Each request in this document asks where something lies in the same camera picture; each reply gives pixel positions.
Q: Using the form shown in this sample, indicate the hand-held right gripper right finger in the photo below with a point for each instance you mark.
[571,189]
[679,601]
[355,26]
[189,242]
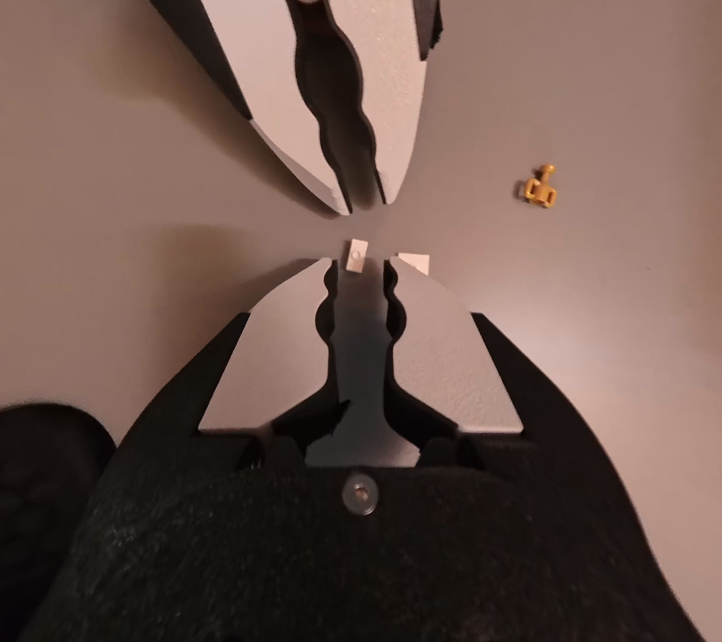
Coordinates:
[457,371]

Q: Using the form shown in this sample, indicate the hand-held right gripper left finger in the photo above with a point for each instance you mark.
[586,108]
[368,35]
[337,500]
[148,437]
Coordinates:
[265,371]

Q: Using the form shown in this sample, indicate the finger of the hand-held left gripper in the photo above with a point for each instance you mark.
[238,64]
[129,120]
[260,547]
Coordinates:
[384,44]
[271,78]

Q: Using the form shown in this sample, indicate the small white lego piece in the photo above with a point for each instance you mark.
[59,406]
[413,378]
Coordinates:
[357,256]

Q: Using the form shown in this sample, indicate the small gold lego piece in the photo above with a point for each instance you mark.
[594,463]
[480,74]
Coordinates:
[540,189]

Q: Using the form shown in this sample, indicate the black round cushion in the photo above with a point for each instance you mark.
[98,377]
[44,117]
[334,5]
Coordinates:
[45,518]

